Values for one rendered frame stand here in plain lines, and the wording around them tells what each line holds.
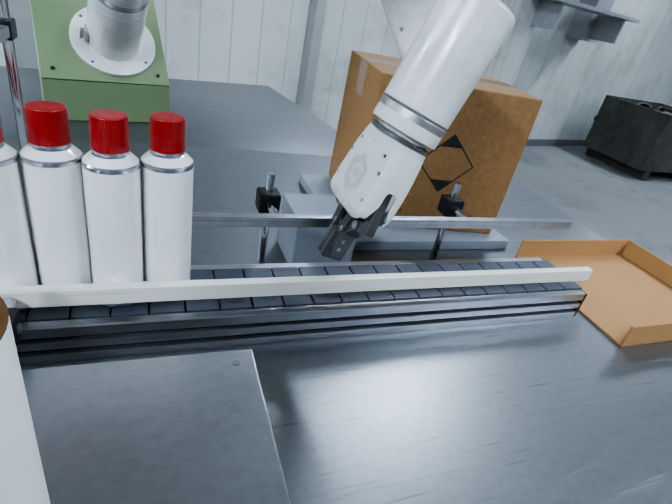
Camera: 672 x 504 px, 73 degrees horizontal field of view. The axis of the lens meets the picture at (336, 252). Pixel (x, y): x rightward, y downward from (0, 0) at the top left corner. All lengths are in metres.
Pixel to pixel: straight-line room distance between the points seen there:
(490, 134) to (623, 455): 0.53
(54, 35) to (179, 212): 0.89
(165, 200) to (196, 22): 3.06
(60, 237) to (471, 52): 0.45
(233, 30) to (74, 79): 2.41
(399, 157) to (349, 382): 0.26
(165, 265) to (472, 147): 0.58
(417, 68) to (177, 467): 0.43
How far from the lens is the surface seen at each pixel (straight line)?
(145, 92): 1.31
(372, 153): 0.53
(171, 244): 0.52
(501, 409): 0.61
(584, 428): 0.65
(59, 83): 1.29
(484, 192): 0.93
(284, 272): 0.62
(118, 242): 0.51
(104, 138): 0.47
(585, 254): 1.11
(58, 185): 0.50
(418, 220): 0.66
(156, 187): 0.49
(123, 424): 0.44
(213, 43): 3.57
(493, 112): 0.87
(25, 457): 0.30
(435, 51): 0.52
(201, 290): 0.53
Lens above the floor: 1.22
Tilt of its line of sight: 30 degrees down
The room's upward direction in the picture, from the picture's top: 12 degrees clockwise
